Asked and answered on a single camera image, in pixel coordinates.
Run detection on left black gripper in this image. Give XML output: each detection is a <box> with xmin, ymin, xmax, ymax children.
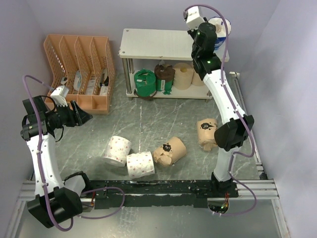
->
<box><xmin>46</xmin><ymin>100</ymin><xmax>93</xmax><ymax>127</ymax></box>

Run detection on blue white roll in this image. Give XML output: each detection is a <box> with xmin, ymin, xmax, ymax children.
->
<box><xmin>209</xmin><ymin>17</ymin><xmax>231</xmax><ymax>50</ymax></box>

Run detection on beige toilet roll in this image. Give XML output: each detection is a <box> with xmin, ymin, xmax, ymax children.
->
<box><xmin>173</xmin><ymin>62</ymin><xmax>194</xmax><ymax>90</ymax></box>
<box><xmin>192</xmin><ymin>70</ymin><xmax>204</xmax><ymax>86</ymax></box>

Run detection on green brown roll orange label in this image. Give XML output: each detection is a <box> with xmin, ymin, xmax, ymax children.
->
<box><xmin>134</xmin><ymin>69</ymin><xmax>157</xmax><ymax>100</ymax></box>

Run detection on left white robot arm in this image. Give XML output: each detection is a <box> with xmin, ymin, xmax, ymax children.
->
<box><xmin>21</xmin><ymin>95</ymin><xmax>93</xmax><ymax>228</ymax></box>

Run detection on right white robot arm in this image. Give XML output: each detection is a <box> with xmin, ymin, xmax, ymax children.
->
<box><xmin>188</xmin><ymin>22</ymin><xmax>254</xmax><ymax>197</ymax></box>

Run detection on papers in organizer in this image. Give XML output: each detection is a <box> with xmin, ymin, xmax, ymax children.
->
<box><xmin>73</xmin><ymin>68</ymin><xmax>109</xmax><ymax>96</ymax></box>

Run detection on white floral toilet roll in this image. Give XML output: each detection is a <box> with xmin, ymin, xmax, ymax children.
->
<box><xmin>104</xmin><ymin>136</ymin><xmax>132</xmax><ymax>167</ymax></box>

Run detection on orange plastic file organizer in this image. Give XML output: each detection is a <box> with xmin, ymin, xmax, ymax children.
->
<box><xmin>44</xmin><ymin>34</ymin><xmax>116</xmax><ymax>115</ymax></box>

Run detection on brown paper wrapped roll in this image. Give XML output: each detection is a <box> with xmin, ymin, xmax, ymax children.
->
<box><xmin>153</xmin><ymin>136</ymin><xmax>187</xmax><ymax>167</ymax></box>

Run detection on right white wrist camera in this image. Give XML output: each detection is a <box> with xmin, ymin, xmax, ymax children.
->
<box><xmin>183</xmin><ymin>6</ymin><xmax>205</xmax><ymax>31</ymax></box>

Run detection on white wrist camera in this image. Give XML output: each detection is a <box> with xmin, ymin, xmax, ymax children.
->
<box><xmin>50</xmin><ymin>85</ymin><xmax>69</xmax><ymax>107</ymax></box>
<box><xmin>183</xmin><ymin>6</ymin><xmax>205</xmax><ymax>31</ymax></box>

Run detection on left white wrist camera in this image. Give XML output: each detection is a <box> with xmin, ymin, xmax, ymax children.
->
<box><xmin>50</xmin><ymin>85</ymin><xmax>69</xmax><ymax>107</ymax></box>

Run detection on white corner bracket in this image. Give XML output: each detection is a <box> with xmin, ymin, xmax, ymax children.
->
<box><xmin>229</xmin><ymin>71</ymin><xmax>240</xmax><ymax>79</ymax></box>

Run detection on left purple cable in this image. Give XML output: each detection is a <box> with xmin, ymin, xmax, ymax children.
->
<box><xmin>22</xmin><ymin>74</ymin><xmax>126</xmax><ymax>232</ymax></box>

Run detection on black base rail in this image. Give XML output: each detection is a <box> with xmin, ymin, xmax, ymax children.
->
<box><xmin>90</xmin><ymin>179</ymin><xmax>238</xmax><ymax>209</ymax></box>

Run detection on aluminium frame rail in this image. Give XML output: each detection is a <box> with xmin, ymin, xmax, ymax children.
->
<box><xmin>5</xmin><ymin>180</ymin><xmax>281</xmax><ymax>238</ymax></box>

